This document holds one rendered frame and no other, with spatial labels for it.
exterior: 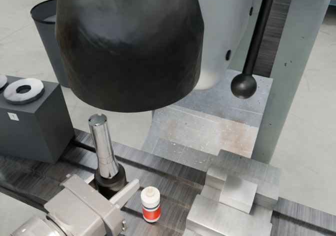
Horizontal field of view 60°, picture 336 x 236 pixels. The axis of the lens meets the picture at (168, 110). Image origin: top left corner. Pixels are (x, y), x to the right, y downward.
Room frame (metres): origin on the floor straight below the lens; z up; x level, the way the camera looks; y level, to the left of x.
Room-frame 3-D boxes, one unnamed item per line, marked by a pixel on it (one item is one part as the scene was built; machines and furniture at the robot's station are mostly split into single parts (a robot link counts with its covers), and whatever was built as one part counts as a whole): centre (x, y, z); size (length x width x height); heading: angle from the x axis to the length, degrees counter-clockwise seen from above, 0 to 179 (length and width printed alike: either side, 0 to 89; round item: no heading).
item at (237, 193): (0.32, -0.14, 1.01); 0.06 x 0.05 x 0.06; 65
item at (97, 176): (0.27, 0.09, 1.16); 0.05 x 0.05 x 0.01
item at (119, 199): (0.25, 0.07, 1.13); 0.06 x 0.02 x 0.03; 142
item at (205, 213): (0.27, -0.11, 0.99); 0.15 x 0.06 x 0.04; 65
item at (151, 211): (0.34, 0.04, 0.96); 0.04 x 0.04 x 0.11
